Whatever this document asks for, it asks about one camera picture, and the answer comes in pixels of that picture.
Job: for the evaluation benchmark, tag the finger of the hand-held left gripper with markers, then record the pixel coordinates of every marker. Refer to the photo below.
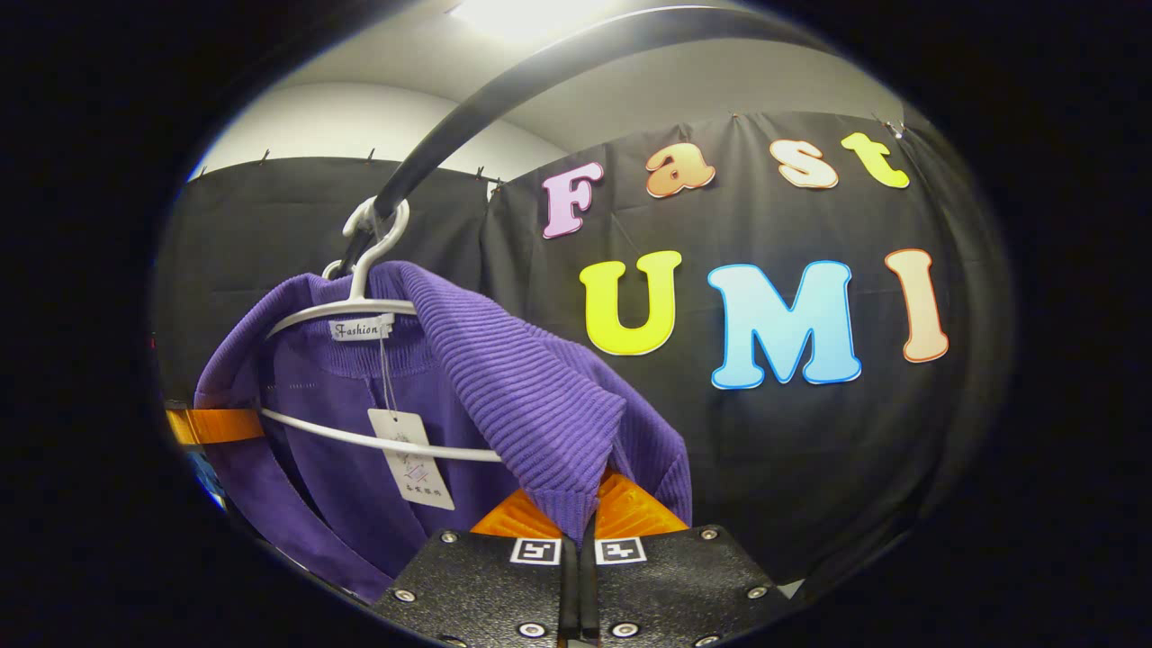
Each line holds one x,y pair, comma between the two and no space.
216,426

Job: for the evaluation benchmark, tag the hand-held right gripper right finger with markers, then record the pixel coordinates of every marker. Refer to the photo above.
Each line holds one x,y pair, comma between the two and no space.
675,585

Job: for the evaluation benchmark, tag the black metal clothes rack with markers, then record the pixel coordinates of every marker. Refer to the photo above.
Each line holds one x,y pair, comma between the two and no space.
504,90

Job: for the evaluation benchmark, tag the ceiling light panel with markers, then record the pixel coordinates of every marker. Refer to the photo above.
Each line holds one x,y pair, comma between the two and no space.
531,16

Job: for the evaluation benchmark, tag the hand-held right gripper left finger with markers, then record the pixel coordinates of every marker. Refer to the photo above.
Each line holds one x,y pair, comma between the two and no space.
477,585

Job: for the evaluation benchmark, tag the black backdrop cloth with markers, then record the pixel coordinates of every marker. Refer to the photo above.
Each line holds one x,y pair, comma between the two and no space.
765,450

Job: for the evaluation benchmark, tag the white paper hang tag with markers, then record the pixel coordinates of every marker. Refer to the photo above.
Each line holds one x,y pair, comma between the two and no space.
409,459

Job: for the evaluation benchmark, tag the white plastic clothes hanger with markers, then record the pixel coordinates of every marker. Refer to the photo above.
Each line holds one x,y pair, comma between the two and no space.
360,274

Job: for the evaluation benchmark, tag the purple knit jacket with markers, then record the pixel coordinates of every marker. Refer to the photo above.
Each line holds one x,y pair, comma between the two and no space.
522,396

